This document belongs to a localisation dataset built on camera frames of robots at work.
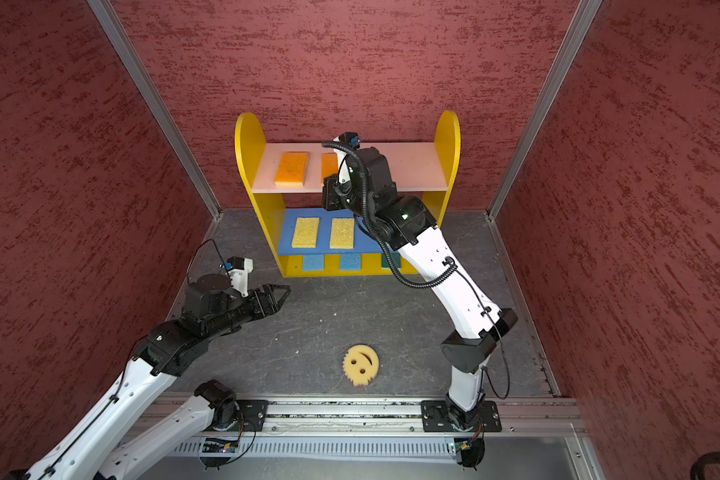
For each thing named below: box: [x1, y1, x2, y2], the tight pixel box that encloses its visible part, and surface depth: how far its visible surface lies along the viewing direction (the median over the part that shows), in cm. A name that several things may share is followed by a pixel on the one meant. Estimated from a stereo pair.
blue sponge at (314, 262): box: [304, 254, 325, 272], surface depth 103 cm
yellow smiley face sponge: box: [342, 344, 379, 387], surface depth 81 cm
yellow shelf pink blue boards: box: [235, 110, 461, 278], surface depth 84 cm
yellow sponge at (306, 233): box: [291, 217, 320, 248], surface depth 96 cm
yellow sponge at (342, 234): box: [330, 218, 355, 249], surface depth 96 cm
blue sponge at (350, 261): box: [340, 252, 361, 271], surface depth 105 cm
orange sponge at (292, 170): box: [274, 152, 309, 189], surface depth 74 cm
